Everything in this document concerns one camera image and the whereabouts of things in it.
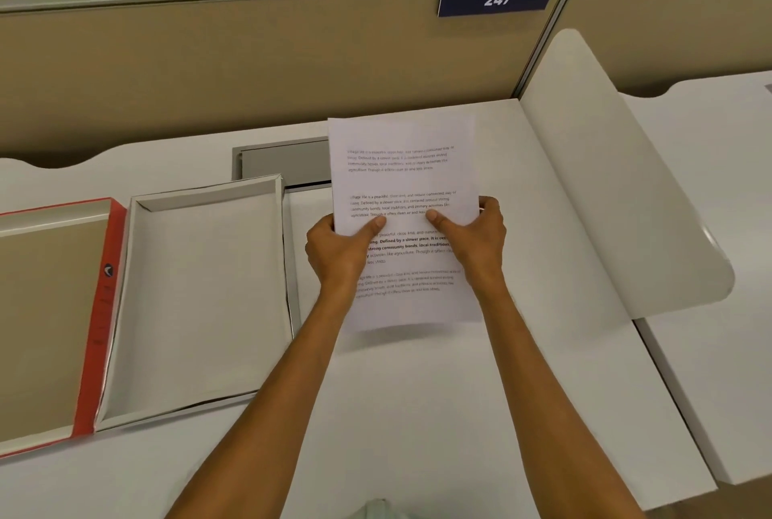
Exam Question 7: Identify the person's right forearm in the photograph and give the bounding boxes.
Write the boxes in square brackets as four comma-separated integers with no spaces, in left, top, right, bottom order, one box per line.
[469,271,647,519]

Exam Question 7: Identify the person's right hand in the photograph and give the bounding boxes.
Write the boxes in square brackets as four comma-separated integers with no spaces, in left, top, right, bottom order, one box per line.
[426,196,507,291]

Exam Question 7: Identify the beige partition panel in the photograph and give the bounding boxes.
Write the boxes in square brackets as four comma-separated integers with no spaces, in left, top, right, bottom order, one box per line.
[0,0,574,168]
[564,0,772,98]

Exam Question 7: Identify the red cardboard box lid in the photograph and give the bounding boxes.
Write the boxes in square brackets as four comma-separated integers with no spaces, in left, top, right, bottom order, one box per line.
[0,198,129,458]

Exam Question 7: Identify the person's left hand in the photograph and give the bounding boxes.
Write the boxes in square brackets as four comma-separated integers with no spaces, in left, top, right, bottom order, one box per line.
[305,214,388,296]

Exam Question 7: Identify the person's left forearm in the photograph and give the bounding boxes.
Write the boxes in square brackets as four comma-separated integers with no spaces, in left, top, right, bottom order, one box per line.
[158,282,364,519]

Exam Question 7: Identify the grey desk cable flap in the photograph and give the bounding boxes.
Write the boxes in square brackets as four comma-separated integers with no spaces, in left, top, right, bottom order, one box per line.
[232,137,334,194]

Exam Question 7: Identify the printed white paper sheet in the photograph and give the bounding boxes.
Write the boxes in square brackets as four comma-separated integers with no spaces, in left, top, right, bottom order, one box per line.
[327,112,485,334]

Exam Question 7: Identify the white curved desk divider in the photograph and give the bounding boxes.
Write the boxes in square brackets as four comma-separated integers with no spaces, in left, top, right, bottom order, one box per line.
[517,28,736,321]

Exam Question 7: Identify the white cardboard box tray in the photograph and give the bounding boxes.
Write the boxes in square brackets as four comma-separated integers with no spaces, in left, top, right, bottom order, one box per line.
[95,174,300,433]

